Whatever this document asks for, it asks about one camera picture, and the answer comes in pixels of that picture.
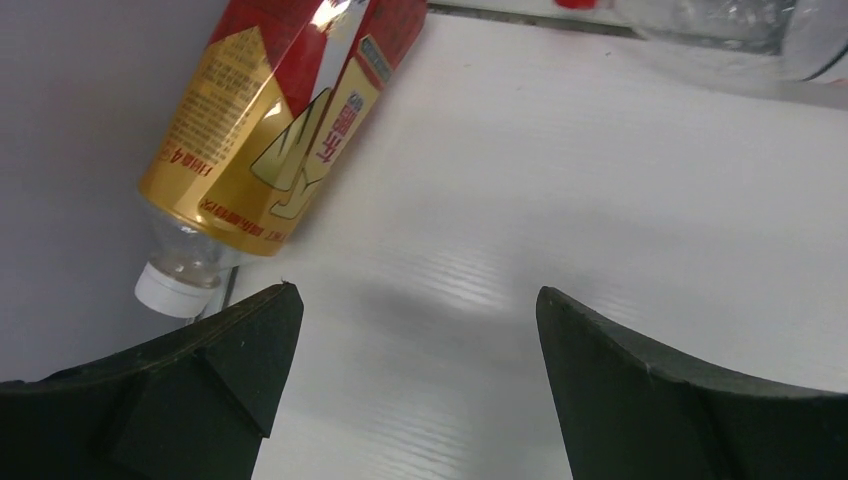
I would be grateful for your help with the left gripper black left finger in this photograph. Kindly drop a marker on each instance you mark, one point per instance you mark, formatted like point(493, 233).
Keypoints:
point(195, 403)

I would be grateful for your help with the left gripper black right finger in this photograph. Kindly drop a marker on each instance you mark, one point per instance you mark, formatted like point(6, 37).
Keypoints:
point(631, 407)

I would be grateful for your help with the amber tea bottle red label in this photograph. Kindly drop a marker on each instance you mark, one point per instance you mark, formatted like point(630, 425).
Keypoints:
point(279, 92)

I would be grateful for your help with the red cap bottle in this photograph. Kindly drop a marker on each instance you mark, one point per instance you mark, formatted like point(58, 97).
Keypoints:
point(797, 41)

